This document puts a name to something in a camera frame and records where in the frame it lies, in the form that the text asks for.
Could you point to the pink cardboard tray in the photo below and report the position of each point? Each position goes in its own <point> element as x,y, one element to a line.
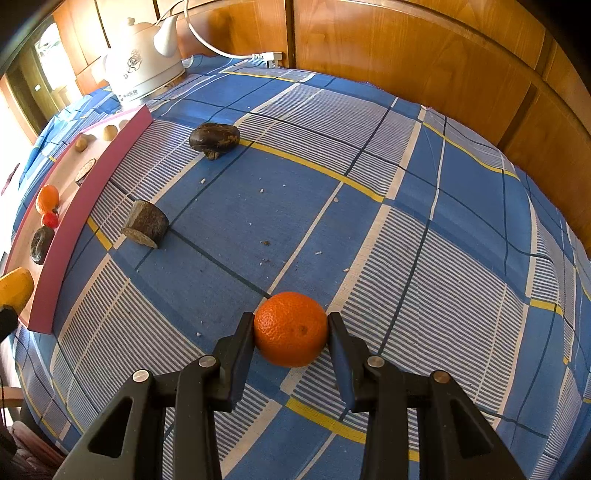
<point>69,235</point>

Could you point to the white ceramic electric kettle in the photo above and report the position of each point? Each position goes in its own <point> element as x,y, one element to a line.
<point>138,69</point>

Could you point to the orange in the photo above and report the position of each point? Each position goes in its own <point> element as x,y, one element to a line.
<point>291,328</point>

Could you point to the dark cut root slice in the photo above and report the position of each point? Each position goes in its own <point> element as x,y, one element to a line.
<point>85,171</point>

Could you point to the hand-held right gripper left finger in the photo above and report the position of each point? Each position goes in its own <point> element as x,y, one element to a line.
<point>240,364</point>

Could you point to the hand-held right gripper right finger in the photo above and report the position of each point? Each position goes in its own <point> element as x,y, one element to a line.
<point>344,374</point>

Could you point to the red tomato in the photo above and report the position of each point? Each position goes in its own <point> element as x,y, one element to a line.
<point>50,220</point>

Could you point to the blue plaid blanket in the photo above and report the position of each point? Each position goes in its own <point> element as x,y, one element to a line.
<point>415,230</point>

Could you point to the white power plug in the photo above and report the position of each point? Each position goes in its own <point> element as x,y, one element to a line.
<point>270,57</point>

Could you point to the dark round passion fruit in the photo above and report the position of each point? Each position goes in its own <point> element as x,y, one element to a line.
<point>41,244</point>

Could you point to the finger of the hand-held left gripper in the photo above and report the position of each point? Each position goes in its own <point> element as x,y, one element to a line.
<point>7,323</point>

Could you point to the yellow mango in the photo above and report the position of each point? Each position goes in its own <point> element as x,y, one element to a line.
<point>16,286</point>

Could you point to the dark cut root piece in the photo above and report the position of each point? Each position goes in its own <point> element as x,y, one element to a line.
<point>147,221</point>

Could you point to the small orange tangerine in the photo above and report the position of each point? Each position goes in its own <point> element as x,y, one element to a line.
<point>47,198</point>

